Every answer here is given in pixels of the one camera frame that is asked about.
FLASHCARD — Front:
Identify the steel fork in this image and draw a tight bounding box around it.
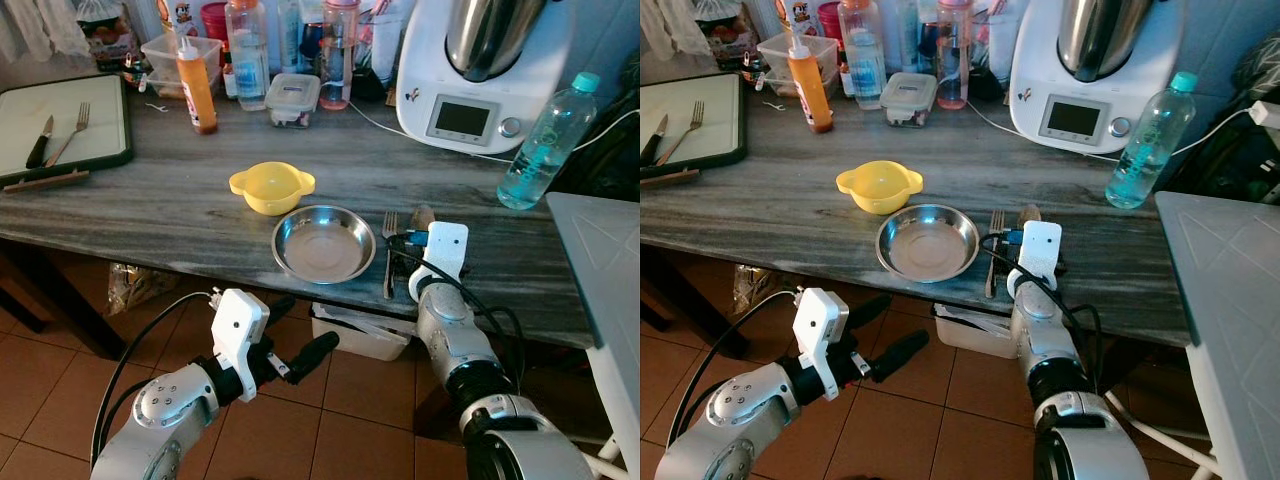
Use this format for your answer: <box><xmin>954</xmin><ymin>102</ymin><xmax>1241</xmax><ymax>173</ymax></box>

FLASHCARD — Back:
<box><xmin>984</xmin><ymin>209</ymin><xmax>1007</xmax><ymax>300</ymax></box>
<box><xmin>44</xmin><ymin>101</ymin><xmax>92</xmax><ymax>169</ymax></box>
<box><xmin>380</xmin><ymin>209</ymin><xmax>401</xmax><ymax>302</ymax></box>
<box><xmin>659</xmin><ymin>99</ymin><xmax>707</xmax><ymax>167</ymax></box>

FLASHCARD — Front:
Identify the white plastic box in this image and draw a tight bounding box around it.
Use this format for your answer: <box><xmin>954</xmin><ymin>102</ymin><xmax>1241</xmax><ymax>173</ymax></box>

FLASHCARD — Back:
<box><xmin>934</xmin><ymin>302</ymin><xmax>1022</xmax><ymax>360</ymax></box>
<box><xmin>309</xmin><ymin>302</ymin><xmax>417</xmax><ymax>362</ymax></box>

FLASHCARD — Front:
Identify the round steel plate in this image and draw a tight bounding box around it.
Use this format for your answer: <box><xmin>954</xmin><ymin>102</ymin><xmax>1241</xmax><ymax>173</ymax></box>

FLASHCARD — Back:
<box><xmin>875</xmin><ymin>203</ymin><xmax>982</xmax><ymax>285</ymax></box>
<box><xmin>271</xmin><ymin>203</ymin><xmax>378</xmax><ymax>286</ymax></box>

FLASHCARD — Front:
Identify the crinkled plastic bag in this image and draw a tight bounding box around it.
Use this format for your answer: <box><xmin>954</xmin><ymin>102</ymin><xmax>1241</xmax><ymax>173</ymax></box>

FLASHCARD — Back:
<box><xmin>104</xmin><ymin>261</ymin><xmax>167</xmax><ymax>317</ymax></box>
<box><xmin>732</xmin><ymin>264</ymin><xmax>792</xmax><ymax>317</ymax></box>

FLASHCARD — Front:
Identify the small lidded food container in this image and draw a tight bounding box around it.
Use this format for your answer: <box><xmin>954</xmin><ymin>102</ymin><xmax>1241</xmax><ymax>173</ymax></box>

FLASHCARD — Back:
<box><xmin>265</xmin><ymin>72</ymin><xmax>323</xmax><ymax>130</ymax></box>
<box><xmin>879</xmin><ymin>71</ymin><xmax>940</xmax><ymax>130</ymax></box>

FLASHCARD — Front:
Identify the clear water bottle teal cap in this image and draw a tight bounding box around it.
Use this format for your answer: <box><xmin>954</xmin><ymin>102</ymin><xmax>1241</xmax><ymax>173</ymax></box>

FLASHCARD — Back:
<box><xmin>496</xmin><ymin>71</ymin><xmax>603</xmax><ymax>212</ymax></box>
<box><xmin>1104</xmin><ymin>70</ymin><xmax>1200</xmax><ymax>212</ymax></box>

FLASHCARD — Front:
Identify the white kitchen machine steel jug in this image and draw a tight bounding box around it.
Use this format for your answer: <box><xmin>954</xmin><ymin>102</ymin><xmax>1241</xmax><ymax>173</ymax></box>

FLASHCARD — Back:
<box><xmin>1007</xmin><ymin>0</ymin><xmax>1188</xmax><ymax>158</ymax></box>
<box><xmin>395</xmin><ymin>0</ymin><xmax>578</xmax><ymax>158</ymax></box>

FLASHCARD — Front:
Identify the pink drinking bottle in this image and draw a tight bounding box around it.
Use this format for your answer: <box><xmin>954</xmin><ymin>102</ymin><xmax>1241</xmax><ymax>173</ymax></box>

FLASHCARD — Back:
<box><xmin>934</xmin><ymin>0</ymin><xmax>974</xmax><ymax>112</ymax></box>
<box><xmin>319</xmin><ymin>0</ymin><xmax>360</xmax><ymax>112</ymax></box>

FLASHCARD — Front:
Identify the orange sauce squeeze bottle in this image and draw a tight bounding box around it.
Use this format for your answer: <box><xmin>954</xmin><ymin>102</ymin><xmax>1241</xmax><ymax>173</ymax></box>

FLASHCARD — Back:
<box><xmin>174</xmin><ymin>34</ymin><xmax>220</xmax><ymax>136</ymax></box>
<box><xmin>784</xmin><ymin>34</ymin><xmax>836</xmax><ymax>135</ymax></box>

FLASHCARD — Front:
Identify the clear bottle orange cap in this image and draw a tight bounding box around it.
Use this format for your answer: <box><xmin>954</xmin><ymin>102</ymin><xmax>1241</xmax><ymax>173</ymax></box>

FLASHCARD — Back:
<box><xmin>224</xmin><ymin>0</ymin><xmax>272</xmax><ymax>113</ymax></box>
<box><xmin>837</xmin><ymin>0</ymin><xmax>888</xmax><ymax>112</ymax></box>

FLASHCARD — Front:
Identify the green rimmed cutting board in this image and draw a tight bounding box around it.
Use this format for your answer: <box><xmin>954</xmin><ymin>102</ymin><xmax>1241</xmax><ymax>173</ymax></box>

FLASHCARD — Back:
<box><xmin>640</xmin><ymin>72</ymin><xmax>748</xmax><ymax>180</ymax></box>
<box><xmin>0</xmin><ymin>72</ymin><xmax>136</xmax><ymax>187</ymax></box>

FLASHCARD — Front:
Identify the dark bag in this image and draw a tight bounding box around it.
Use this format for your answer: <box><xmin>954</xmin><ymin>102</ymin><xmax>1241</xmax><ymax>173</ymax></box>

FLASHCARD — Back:
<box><xmin>1164</xmin><ymin>38</ymin><xmax>1280</xmax><ymax>202</ymax></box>
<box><xmin>578</xmin><ymin>58</ymin><xmax>641</xmax><ymax>197</ymax></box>

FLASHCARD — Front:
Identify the wooden strip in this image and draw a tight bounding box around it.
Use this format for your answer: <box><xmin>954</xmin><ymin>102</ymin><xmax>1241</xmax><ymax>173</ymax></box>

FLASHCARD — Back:
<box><xmin>640</xmin><ymin>167</ymin><xmax>702</xmax><ymax>190</ymax></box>
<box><xmin>1</xmin><ymin>169</ymin><xmax>92</xmax><ymax>194</ymax></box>

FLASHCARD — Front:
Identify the clear plastic storage tub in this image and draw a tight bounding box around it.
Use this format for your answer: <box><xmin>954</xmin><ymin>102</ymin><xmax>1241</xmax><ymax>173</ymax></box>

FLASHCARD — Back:
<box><xmin>140</xmin><ymin>34</ymin><xmax>224</xmax><ymax>100</ymax></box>
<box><xmin>756</xmin><ymin>32</ymin><xmax>840</xmax><ymax>99</ymax></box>

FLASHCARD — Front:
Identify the red cup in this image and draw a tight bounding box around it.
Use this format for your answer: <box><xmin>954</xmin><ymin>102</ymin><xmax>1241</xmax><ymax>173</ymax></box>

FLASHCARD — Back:
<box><xmin>199</xmin><ymin>0</ymin><xmax>230</xmax><ymax>42</ymax></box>
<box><xmin>814</xmin><ymin>0</ymin><xmax>845</xmax><ymax>42</ymax></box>

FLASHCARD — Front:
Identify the tied snack bag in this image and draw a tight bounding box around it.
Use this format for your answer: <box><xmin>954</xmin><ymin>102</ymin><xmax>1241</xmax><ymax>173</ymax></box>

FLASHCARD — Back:
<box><xmin>694</xmin><ymin>0</ymin><xmax>762</xmax><ymax>70</ymax></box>
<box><xmin>74</xmin><ymin>0</ymin><xmax>142</xmax><ymax>72</ymax></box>

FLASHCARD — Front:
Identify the pale hanging cloth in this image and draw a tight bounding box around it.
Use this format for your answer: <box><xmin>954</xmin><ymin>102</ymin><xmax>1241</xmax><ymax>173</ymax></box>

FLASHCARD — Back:
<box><xmin>640</xmin><ymin>0</ymin><xmax>717</xmax><ymax>58</ymax></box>
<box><xmin>0</xmin><ymin>0</ymin><xmax>93</xmax><ymax>63</ymax></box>

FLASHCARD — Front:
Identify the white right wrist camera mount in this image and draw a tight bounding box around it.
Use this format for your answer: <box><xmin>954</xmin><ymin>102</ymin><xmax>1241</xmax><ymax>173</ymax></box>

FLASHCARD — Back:
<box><xmin>1007</xmin><ymin>220</ymin><xmax>1064</xmax><ymax>297</ymax></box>
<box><xmin>407</xmin><ymin>221</ymin><xmax>470</xmax><ymax>302</ymax></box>

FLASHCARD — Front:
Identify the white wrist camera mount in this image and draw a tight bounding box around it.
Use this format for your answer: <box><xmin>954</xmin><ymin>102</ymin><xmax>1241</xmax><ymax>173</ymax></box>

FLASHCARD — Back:
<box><xmin>1007</xmin><ymin>220</ymin><xmax>1064</xmax><ymax>297</ymax></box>
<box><xmin>794</xmin><ymin>287</ymin><xmax>852</xmax><ymax>403</ymax></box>
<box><xmin>209</xmin><ymin>288</ymin><xmax>272</xmax><ymax>378</ymax></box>
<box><xmin>407</xmin><ymin>221</ymin><xmax>470</xmax><ymax>302</ymax></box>

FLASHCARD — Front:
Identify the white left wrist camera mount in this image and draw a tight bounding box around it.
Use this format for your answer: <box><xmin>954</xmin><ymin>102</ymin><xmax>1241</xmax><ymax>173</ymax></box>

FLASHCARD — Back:
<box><xmin>209</xmin><ymin>288</ymin><xmax>272</xmax><ymax>378</ymax></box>
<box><xmin>794</xmin><ymin>287</ymin><xmax>852</xmax><ymax>403</ymax></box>

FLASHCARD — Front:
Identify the white power cable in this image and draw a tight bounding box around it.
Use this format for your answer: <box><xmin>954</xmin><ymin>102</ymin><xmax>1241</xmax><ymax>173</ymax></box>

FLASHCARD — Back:
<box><xmin>349</xmin><ymin>99</ymin><xmax>641</xmax><ymax>167</ymax></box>
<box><xmin>964</xmin><ymin>98</ymin><xmax>1280</xmax><ymax>162</ymax></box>

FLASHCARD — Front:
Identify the yellow plastic bowl with handles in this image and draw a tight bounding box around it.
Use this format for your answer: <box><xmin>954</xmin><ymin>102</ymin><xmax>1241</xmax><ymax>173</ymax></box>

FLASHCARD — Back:
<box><xmin>228</xmin><ymin>160</ymin><xmax>318</xmax><ymax>218</ymax></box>
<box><xmin>835</xmin><ymin>159</ymin><xmax>925</xmax><ymax>217</ymax></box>

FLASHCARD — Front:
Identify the black handled knife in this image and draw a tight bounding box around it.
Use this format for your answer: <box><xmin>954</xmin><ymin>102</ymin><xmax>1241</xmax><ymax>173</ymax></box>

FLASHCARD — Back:
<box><xmin>25</xmin><ymin>114</ymin><xmax>56</xmax><ymax>170</ymax></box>
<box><xmin>649</xmin><ymin>112</ymin><xmax>672</xmax><ymax>167</ymax></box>

